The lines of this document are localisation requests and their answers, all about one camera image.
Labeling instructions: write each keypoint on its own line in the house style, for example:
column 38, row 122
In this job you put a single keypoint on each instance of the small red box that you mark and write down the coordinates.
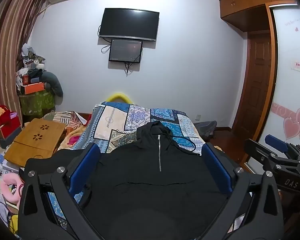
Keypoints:
column 26, row 80

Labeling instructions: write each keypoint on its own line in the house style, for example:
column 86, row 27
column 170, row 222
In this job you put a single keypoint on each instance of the white sliding door pink hearts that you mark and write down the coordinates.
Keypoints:
column 290, row 80

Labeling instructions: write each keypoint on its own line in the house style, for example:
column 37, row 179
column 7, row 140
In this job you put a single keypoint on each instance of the wooden door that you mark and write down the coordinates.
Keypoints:
column 255, row 85

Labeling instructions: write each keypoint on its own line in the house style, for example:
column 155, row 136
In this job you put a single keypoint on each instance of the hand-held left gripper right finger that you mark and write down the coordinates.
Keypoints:
column 216, row 170

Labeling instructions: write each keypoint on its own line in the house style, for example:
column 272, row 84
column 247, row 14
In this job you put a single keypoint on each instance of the pile of assorted clutter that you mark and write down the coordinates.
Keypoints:
column 31, row 60

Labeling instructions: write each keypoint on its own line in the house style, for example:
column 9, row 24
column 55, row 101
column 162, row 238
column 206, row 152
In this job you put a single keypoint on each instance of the dark storage box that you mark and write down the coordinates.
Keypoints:
column 10, row 137

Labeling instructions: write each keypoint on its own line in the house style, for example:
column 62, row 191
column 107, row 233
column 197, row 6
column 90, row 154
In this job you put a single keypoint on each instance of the white wall socket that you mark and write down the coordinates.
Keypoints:
column 198, row 117

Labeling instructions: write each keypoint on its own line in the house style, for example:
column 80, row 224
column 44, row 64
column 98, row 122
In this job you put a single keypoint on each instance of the small black wall monitor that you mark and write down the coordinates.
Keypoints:
column 125, row 50

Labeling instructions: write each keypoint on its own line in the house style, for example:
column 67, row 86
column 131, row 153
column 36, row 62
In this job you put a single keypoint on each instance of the dark bag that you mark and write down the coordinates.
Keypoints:
column 205, row 128

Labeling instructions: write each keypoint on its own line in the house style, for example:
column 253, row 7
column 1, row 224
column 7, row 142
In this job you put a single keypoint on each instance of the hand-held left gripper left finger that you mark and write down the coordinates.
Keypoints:
column 83, row 170

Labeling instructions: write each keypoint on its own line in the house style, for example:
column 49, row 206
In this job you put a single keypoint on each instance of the printed papers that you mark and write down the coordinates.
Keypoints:
column 0, row 170

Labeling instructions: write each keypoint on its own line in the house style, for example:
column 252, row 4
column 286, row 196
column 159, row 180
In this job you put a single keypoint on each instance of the brown striped curtain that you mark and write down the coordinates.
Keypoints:
column 12, row 42

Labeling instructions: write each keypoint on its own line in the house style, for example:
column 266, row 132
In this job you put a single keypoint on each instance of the pink neck pillow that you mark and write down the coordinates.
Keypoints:
column 6, row 182

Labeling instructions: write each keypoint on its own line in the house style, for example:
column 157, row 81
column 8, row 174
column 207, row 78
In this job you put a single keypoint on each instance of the wooden wardrobe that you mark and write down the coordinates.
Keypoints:
column 242, row 2

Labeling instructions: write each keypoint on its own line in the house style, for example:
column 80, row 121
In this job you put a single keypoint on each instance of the blue patterned patchwork blanket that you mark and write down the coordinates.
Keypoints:
column 115, row 127

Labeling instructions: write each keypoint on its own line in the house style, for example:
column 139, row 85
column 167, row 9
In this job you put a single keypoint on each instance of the wooden lap desk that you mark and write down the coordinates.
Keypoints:
column 32, row 140

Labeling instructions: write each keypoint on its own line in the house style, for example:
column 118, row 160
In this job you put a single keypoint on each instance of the orange box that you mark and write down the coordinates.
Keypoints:
column 33, row 88

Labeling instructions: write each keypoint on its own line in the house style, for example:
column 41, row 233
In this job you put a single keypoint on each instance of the black zip hoodie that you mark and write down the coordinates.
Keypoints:
column 145, row 192

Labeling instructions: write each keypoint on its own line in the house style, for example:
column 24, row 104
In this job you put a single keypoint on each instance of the green patterned covered stand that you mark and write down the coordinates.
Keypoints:
column 36, row 102

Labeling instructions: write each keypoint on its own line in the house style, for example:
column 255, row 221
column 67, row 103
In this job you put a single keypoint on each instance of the red plush toy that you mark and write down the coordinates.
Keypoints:
column 0, row 116

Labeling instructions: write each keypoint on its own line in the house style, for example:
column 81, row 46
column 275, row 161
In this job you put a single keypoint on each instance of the large black wall television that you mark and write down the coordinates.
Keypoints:
column 128, row 23

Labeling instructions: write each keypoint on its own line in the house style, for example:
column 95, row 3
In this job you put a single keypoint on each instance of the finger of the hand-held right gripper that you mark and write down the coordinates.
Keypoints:
column 262, row 152
column 277, row 143

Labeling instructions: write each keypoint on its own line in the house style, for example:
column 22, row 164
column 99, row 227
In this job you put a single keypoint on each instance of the colourful fleece blanket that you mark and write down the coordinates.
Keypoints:
column 72, row 135

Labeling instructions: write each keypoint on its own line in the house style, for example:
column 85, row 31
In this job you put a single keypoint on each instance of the yellow curved cushion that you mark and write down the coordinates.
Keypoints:
column 118, row 96

